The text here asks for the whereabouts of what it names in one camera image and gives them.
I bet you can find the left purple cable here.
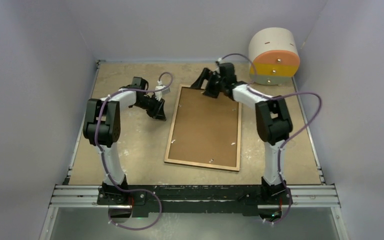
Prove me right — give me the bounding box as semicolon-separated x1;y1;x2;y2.
93;72;174;231

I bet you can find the brown backing board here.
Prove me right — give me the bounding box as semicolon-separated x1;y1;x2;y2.
168;87;240;168

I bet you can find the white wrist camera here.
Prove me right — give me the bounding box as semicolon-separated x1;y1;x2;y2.
215;57;224;73
154;80;170;101

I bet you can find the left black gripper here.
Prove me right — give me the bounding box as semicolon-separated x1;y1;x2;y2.
133;94;166;121

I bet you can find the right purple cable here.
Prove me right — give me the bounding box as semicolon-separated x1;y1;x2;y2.
216;53;323;226

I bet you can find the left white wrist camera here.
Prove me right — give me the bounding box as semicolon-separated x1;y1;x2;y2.
154;80;170;101

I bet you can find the black wooden picture frame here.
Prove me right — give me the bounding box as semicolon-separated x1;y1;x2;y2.
164;84;243;172

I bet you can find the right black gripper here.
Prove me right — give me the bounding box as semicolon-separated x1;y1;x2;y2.
192;67;227;99

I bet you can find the purple cable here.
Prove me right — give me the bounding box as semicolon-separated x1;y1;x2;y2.
93;72;174;231
216;53;323;226

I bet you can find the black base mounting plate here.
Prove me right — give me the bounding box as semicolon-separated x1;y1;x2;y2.
97;184;291;218

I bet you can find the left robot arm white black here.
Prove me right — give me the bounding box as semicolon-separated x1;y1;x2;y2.
82;77;170;205

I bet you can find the aluminium rail frame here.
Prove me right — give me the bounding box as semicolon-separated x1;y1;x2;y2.
39;185;350;240

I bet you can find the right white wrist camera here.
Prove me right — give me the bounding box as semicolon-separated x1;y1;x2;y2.
215;57;224;73

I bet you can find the round cream drawer cabinet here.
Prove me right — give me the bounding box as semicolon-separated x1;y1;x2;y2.
248;27;301;86

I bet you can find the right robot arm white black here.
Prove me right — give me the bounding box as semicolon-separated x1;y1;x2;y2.
190;62;293;204

